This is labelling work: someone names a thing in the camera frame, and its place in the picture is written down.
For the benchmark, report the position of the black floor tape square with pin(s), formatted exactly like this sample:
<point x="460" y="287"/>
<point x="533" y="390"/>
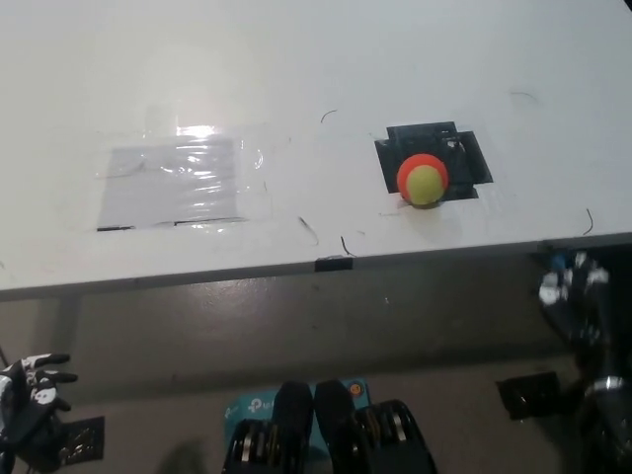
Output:
<point x="81" y="440"/>
<point x="530" y="395"/>

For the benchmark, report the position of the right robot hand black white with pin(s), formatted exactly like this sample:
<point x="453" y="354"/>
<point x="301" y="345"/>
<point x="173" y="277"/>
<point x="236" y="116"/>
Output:
<point x="585" y="296"/>

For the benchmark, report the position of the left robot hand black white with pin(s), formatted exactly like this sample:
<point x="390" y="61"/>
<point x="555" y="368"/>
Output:
<point x="29" y="400"/>

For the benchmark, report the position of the black tape patch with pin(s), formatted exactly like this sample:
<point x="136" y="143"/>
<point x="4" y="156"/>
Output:
<point x="464" y="158"/>

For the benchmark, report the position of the teal router box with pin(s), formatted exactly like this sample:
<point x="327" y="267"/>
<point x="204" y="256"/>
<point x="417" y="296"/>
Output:
<point x="247" y="406"/>

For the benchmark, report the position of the small black tape strip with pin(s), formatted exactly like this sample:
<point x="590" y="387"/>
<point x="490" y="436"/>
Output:
<point x="334" y="264"/>

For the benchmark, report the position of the orange and yellow tennis ball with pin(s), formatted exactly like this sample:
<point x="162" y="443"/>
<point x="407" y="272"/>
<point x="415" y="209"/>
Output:
<point x="422" y="181"/>

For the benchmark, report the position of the clear plastic taped sheet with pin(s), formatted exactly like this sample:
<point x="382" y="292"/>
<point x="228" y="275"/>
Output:
<point x="168" y="182"/>

